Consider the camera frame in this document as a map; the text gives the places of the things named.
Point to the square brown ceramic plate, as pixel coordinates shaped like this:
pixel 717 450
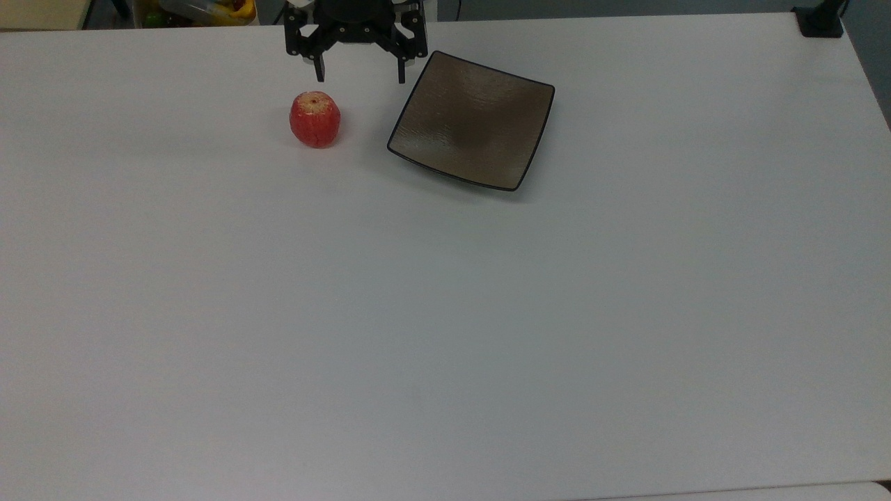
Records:
pixel 472 118

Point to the yellow container with clutter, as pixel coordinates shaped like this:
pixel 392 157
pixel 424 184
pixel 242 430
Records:
pixel 209 11

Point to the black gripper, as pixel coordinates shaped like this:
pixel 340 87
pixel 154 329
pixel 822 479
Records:
pixel 353 21

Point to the red apple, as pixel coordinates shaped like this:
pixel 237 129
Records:
pixel 314 120

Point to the beige board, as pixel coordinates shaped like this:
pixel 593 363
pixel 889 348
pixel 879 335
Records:
pixel 42 12

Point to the black table clamp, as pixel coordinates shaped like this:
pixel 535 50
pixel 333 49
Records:
pixel 821 19

